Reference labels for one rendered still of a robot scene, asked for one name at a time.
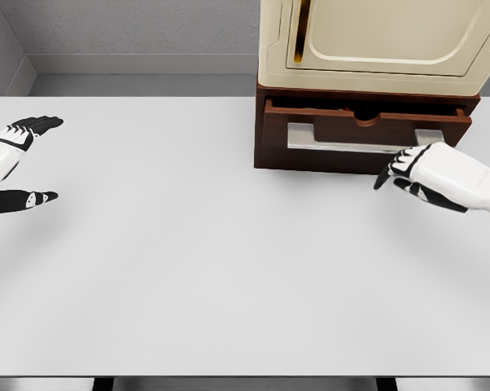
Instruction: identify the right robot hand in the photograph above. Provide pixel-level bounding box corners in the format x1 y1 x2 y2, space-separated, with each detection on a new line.
373 142 490 214

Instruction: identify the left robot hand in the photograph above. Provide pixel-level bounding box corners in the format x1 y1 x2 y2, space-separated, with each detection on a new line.
0 115 64 215

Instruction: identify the brown wooden drawer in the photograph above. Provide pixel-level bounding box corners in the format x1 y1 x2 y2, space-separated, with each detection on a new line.
263 95 474 154

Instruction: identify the cream cabinet door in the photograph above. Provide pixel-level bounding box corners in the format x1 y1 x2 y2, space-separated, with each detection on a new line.
285 0 490 79

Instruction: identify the brown wooden cabinet base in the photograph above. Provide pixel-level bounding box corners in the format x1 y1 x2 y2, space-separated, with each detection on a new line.
253 77 483 176

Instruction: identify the silver drawer handle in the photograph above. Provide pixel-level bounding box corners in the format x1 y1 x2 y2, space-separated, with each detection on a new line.
287 121 448 156

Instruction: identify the gold door handle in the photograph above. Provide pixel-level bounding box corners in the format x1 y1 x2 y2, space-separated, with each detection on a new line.
293 0 312 64

